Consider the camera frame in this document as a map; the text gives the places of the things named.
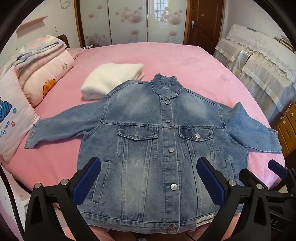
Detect brown wooden door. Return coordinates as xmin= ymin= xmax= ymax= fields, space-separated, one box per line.
xmin=184 ymin=0 xmax=225 ymax=55

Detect blue denim jacket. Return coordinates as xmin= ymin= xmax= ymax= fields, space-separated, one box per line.
xmin=25 ymin=74 xmax=281 ymax=233

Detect white folded fleece garment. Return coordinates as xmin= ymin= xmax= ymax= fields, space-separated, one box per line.
xmin=81 ymin=63 xmax=144 ymax=100

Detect floral folded quilt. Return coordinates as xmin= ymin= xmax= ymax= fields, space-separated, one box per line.
xmin=1 ymin=35 xmax=67 ymax=77

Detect wooden drawer cabinet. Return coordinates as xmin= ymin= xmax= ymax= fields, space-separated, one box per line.
xmin=274 ymin=103 xmax=296 ymax=157

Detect floral sliding wardrobe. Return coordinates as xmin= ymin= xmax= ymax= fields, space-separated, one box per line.
xmin=74 ymin=0 xmax=187 ymax=47

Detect pink wall shelf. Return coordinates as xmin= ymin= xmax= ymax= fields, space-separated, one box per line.
xmin=16 ymin=16 xmax=48 ymax=32

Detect pink folded quilt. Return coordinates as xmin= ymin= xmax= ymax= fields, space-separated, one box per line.
xmin=18 ymin=50 xmax=74 ymax=107

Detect dark wooden headboard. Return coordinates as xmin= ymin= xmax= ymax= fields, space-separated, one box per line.
xmin=57 ymin=34 xmax=70 ymax=48

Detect lace covered furniture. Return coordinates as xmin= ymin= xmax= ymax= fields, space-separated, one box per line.
xmin=214 ymin=25 xmax=295 ymax=123

